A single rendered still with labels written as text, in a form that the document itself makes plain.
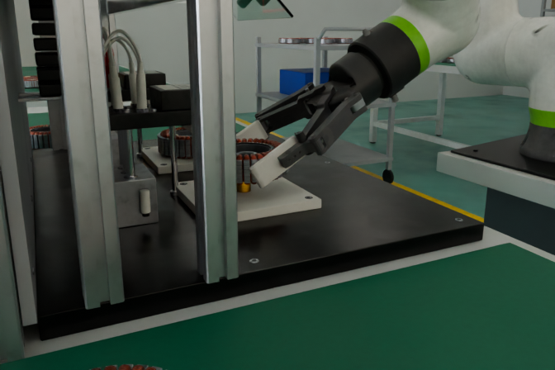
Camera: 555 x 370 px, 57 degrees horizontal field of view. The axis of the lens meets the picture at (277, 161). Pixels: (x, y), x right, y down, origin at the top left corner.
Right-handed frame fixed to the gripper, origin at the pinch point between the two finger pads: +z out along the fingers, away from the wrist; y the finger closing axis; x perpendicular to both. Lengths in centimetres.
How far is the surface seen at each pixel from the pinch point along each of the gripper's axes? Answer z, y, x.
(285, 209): 1.1, -7.9, -4.8
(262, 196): 2.0, -4.0, -3.6
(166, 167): 8.8, 16.1, 0.0
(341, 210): -4.6, -9.4, -8.8
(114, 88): 9.0, -2.6, 17.1
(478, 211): -123, 141, -171
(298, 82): -105, 254, -86
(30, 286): 23.2, -21.8, 11.4
